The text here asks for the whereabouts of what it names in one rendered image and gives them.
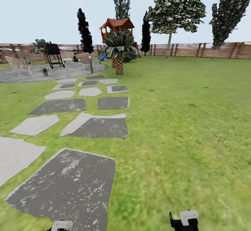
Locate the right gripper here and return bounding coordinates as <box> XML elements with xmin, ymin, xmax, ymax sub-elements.
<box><xmin>170</xmin><ymin>216</ymin><xmax>198</xmax><ymax>231</ymax></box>

